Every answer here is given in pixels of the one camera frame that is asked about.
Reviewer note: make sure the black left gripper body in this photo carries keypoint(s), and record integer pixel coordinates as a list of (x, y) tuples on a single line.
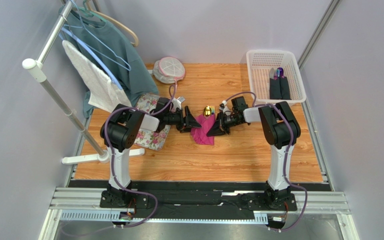
[(176, 119)]

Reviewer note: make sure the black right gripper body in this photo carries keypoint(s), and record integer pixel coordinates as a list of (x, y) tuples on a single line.
[(221, 122)]

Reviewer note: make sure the magenta paper napkin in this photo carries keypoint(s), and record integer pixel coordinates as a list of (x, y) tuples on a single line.
[(199, 135)]

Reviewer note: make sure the iridescent gold spoon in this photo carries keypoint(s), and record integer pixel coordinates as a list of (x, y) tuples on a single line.
[(207, 112)]

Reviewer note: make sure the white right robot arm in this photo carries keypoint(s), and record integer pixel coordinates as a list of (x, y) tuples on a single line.
[(281, 131)]

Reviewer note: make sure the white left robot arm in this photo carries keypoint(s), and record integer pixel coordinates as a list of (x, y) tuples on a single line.
[(119, 133)]

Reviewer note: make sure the dark rolled napkin bundle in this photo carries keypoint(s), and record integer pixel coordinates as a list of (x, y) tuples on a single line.
[(279, 88)]

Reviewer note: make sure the floral cloth mat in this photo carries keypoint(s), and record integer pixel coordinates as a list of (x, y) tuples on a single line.
[(146, 138)]

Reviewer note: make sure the white mesh laundry pouch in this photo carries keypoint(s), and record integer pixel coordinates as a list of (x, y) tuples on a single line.
[(168, 70)]

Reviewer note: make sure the white plastic basket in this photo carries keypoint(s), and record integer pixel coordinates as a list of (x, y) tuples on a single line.
[(265, 66)]

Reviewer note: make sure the white towel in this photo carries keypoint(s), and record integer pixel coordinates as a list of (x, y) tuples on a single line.
[(104, 94)]

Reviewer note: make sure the wooden clothes hanger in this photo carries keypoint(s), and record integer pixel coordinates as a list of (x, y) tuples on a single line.
[(93, 7)]

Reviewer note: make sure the teal t-shirt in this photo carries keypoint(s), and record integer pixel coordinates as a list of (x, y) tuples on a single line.
[(107, 62)]

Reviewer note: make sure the blue clothes hanger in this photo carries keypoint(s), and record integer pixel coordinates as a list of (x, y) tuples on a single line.
[(96, 54)]

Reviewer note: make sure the metal clothes rack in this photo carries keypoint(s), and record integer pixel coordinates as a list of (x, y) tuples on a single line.
[(34, 67)]

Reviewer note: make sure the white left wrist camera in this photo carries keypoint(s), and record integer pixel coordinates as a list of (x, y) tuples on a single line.
[(177, 103)]

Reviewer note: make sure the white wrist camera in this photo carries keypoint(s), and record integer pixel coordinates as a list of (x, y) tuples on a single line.
[(177, 103), (223, 107)]

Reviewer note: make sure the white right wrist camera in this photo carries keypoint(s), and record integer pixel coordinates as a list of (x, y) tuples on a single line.
[(223, 107)]

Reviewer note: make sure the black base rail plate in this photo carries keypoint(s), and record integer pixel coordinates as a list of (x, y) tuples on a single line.
[(197, 200)]

